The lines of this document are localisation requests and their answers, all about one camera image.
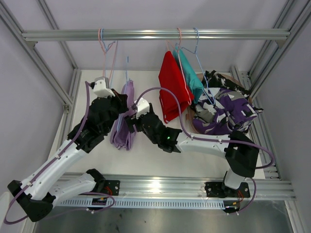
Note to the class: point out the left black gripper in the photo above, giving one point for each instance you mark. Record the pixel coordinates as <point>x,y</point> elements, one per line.
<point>121,99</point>

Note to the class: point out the teal trousers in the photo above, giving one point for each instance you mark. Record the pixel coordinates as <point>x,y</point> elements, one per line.
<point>193,82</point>

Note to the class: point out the red trousers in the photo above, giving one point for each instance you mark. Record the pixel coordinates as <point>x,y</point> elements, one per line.
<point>170,77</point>

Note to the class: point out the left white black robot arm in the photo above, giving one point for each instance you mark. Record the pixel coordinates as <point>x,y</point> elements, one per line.
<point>38,194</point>

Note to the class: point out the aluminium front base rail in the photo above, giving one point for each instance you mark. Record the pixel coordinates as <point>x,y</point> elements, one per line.
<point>154,187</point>

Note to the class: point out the light blue wire hanger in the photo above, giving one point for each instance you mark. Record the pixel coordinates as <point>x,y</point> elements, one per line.
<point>106,48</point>

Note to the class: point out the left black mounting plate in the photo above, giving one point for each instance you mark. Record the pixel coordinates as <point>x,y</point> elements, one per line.
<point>111,187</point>

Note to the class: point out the purple camouflage trousers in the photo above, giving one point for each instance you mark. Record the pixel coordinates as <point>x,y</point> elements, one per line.
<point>232,112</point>

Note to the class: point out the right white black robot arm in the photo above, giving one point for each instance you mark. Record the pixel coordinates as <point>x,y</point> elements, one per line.
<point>236,148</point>

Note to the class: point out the salmon pink wire hanger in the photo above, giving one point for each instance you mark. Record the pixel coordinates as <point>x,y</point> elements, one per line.
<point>168,45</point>

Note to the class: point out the black white patterned trousers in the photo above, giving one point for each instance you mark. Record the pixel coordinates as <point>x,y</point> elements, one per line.
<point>216,79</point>

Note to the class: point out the pale blue wire hanger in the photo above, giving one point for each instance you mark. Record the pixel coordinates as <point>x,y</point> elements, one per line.
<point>206,90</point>

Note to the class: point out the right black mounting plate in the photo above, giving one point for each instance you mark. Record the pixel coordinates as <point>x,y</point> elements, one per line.
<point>219,190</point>

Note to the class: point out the translucent brown plastic basin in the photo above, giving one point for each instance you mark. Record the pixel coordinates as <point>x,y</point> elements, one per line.
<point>232,110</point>

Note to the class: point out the aluminium hanging rail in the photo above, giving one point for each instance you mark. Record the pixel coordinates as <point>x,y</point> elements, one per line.
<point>173,34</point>

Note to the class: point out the black mounting plate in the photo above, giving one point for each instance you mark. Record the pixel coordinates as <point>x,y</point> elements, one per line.
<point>111,187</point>
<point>219,190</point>

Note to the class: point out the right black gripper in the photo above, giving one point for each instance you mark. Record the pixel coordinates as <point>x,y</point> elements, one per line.
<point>131,121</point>

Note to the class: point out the slotted grey cable duct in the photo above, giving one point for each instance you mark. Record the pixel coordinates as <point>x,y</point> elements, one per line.
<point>95,202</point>

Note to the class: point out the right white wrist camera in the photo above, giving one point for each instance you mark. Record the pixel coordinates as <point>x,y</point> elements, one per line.
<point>142,107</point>

